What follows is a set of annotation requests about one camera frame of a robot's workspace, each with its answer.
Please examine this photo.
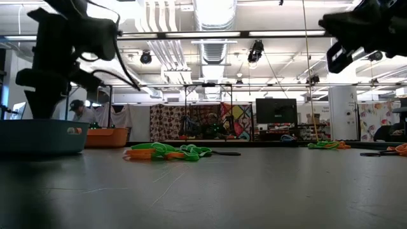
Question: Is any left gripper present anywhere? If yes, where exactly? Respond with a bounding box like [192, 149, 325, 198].
[15, 19, 105, 120]

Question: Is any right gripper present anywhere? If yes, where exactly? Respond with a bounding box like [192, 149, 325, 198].
[326, 0, 390, 74]

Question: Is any slate blue plastic basket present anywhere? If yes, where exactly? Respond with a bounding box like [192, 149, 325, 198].
[0, 119, 90, 156]

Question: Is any black rubber band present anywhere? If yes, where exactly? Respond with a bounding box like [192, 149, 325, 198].
[210, 149, 242, 157]
[359, 149, 399, 157]

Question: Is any person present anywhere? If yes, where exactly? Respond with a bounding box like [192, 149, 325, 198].
[203, 113, 229, 140]
[69, 99, 97, 124]

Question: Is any computer monitor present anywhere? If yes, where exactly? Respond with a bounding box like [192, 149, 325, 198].
[8, 101, 28, 120]

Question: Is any white pillar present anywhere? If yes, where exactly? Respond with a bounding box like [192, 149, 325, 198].
[328, 85, 359, 141]

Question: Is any orange plastic basket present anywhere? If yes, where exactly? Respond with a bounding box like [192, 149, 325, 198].
[84, 127, 130, 149]

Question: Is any white cloth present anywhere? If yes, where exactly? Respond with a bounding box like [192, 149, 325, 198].
[90, 102, 134, 128]

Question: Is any floral curtain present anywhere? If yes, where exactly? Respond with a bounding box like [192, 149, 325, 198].
[358, 101, 402, 142]

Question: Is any storage shelf with goods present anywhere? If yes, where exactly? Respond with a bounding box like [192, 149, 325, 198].
[254, 122, 330, 142]

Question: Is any colourful quilt cloth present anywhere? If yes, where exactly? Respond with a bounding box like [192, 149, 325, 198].
[220, 102, 252, 141]

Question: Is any brown circle-patterned cloth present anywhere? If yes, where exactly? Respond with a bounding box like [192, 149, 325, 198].
[149, 104, 191, 142]

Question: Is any black overhead light bar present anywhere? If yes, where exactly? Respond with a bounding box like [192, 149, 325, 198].
[0, 29, 333, 41]

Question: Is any dark red patterned cloth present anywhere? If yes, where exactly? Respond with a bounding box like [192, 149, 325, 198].
[190, 104, 223, 128]

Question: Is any yellow hanging rope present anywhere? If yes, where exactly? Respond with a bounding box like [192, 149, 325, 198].
[301, 0, 320, 142]

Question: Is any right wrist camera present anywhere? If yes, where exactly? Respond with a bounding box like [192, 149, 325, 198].
[319, 11, 352, 41]

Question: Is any black background station frame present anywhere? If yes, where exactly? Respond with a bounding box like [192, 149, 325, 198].
[183, 82, 235, 141]
[65, 83, 114, 128]

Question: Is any black wall screen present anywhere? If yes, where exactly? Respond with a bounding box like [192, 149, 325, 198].
[255, 98, 298, 125]

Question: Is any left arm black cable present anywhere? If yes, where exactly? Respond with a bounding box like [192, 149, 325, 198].
[78, 0, 141, 92]

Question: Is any black metal table frame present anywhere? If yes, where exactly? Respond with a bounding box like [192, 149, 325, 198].
[127, 141, 407, 149]

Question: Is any silver ventilation duct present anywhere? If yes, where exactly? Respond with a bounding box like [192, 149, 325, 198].
[193, 0, 238, 64]

